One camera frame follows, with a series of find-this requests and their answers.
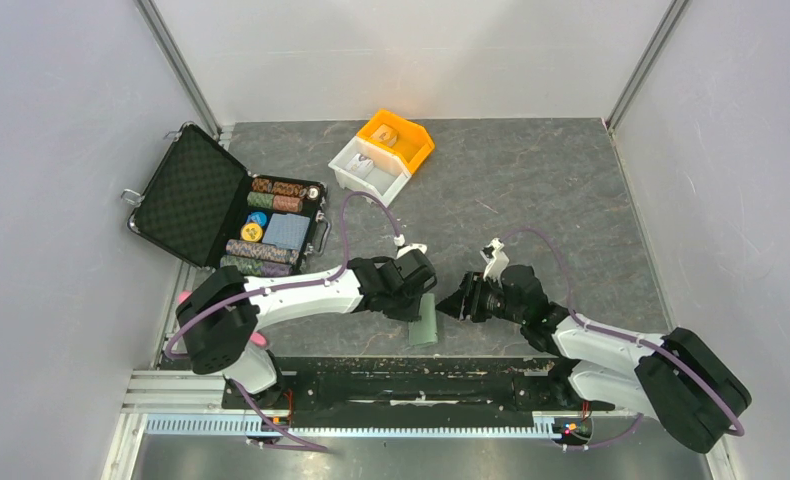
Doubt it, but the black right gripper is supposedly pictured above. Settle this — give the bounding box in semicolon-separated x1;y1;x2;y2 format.
435;271;526;325

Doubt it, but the green card holder wallet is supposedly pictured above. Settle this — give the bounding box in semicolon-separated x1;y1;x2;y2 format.
408;293;438;348

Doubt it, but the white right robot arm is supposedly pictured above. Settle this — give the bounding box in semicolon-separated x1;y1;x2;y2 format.
436;265;752;453

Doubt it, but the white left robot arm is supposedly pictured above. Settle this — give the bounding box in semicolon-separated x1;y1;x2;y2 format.
165;248;437;408

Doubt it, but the blue playing card deck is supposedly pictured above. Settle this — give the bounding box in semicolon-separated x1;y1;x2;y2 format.
261;213;310;251

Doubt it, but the white plastic bin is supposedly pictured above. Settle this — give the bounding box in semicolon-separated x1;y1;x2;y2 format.
328;136;412;207

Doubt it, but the orange blue chip stack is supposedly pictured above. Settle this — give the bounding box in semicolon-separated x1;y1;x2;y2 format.
272;195;304;213

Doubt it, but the orange plastic bin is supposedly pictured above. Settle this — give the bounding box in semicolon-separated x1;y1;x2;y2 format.
357;109;435;176

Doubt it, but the green brown chip stack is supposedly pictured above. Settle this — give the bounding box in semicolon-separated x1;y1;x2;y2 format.
219;255;292;278

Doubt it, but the yellow poker chip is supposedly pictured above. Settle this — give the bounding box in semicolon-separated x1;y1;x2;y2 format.
240;222;264;243

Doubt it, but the blue poker chip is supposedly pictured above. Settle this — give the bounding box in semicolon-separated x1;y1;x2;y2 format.
246;211;268;228

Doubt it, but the purple chip stack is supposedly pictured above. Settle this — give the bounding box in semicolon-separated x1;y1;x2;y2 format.
225;239;300;265

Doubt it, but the brown chip stack top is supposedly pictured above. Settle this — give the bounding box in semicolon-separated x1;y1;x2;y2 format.
252;177;307;198

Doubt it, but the black poker chip case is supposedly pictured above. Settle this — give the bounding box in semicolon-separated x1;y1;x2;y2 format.
122;123;329;275

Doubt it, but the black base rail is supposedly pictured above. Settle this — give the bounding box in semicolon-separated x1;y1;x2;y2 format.
253;356;614;429

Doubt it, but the pink handled tool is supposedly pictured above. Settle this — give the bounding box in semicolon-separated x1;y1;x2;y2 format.
177;290;269;349

